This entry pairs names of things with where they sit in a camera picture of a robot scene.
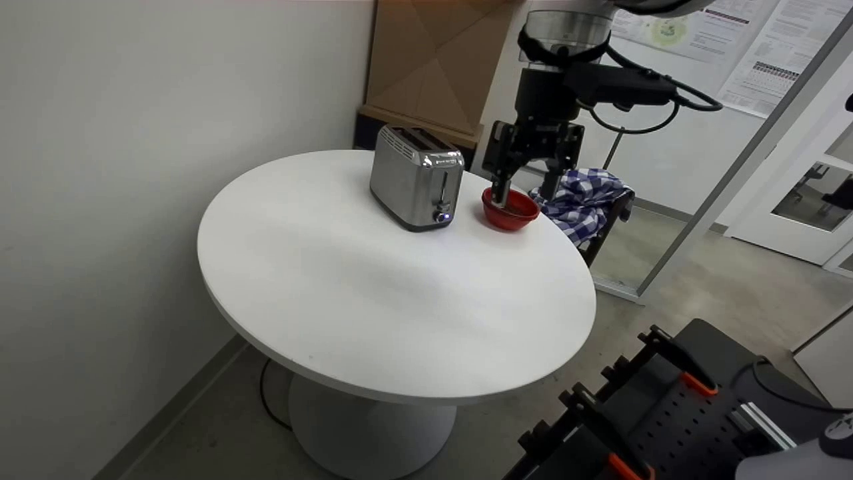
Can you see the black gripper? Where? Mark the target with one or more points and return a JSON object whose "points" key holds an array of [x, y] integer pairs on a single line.
{"points": [[546, 98]]}

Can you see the stainless steel toaster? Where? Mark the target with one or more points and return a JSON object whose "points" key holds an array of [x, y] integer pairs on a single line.
{"points": [[403, 182]]}

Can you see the red bowl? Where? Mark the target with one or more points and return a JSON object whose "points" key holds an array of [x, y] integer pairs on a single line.
{"points": [[516, 215]]}

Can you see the blue checkered cloth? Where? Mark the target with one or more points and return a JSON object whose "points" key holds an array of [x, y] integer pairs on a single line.
{"points": [[587, 201]]}

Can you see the black chair under cloth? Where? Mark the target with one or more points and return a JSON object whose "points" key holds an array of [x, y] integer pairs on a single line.
{"points": [[614, 222]]}

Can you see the large tan cardboard box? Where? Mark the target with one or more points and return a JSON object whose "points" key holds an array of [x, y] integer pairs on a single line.
{"points": [[428, 63]]}

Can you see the white door with window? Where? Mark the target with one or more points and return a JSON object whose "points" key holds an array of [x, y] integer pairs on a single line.
{"points": [[800, 191]]}

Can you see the black cart with orange clamps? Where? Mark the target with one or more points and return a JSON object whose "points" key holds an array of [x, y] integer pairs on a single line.
{"points": [[676, 409]]}

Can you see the white low cabinet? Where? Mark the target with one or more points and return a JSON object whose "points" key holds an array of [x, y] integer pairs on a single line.
{"points": [[829, 362]]}

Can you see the grey rounded device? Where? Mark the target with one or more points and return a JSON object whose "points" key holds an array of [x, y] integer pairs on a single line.
{"points": [[800, 457]]}

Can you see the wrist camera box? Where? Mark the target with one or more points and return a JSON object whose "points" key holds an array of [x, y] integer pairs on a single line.
{"points": [[623, 86]]}

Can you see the grey metal partition frame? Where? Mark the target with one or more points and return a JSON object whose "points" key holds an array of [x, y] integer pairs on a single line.
{"points": [[711, 197]]}

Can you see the small white wall poster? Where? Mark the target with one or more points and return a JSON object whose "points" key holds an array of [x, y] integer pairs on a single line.
{"points": [[703, 30]]}

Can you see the large white wall poster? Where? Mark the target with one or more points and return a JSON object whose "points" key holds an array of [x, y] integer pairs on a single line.
{"points": [[789, 54]]}

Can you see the white table pedestal base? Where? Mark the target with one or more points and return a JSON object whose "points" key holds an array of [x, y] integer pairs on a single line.
{"points": [[370, 430]]}

